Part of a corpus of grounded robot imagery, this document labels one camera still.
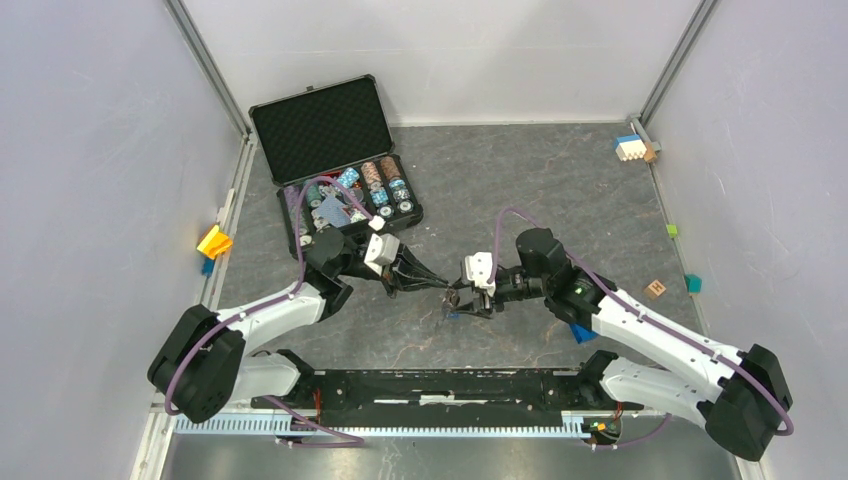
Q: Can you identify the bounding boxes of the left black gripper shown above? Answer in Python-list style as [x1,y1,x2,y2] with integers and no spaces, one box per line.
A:
[337,242,448,298]

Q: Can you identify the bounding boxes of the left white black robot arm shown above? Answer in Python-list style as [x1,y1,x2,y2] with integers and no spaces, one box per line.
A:
[147,227,450,423]

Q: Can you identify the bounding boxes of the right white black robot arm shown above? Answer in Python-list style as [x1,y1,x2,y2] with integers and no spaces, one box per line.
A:
[458,228,795,461]

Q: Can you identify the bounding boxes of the blue green white brick stack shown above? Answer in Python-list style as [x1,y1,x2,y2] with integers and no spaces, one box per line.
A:
[569,324,598,344]

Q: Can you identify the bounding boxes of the black poker chip case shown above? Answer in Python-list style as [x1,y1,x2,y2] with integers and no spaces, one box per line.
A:
[249,74,424,253]

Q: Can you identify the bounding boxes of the small wooden letter cube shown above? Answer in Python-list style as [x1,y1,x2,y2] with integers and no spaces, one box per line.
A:
[643,279,667,300]

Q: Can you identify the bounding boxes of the yellow orange block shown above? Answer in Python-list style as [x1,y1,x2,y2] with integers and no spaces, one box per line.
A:
[196,224,233,260]

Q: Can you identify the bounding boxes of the small blue block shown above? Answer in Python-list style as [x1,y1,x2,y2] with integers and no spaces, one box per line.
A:
[201,258,215,278]

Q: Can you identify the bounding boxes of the blue white brick block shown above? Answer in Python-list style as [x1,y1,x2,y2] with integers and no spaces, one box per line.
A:
[615,134,648,161]

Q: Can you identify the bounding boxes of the small teal cube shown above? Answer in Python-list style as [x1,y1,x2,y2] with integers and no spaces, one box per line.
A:
[684,273,702,295]

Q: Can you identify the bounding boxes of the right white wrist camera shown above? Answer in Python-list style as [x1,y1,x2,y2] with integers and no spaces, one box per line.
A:
[461,252,496,297]

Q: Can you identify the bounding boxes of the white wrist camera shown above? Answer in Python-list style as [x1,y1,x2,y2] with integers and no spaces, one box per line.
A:
[461,252,496,297]
[364,215,400,275]

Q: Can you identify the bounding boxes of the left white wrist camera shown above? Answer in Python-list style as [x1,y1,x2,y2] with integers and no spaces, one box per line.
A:
[364,215,400,275]

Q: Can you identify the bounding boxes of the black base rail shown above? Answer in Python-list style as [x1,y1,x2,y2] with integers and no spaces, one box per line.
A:
[282,368,620,428]

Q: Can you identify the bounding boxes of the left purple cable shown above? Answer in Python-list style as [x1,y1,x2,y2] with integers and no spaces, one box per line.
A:
[163,176,386,417]

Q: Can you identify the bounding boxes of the purple cable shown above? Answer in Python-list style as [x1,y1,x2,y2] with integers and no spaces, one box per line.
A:
[163,176,386,417]
[492,206,795,437]

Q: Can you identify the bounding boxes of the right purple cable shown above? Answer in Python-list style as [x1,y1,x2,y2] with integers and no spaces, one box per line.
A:
[492,206,795,437]

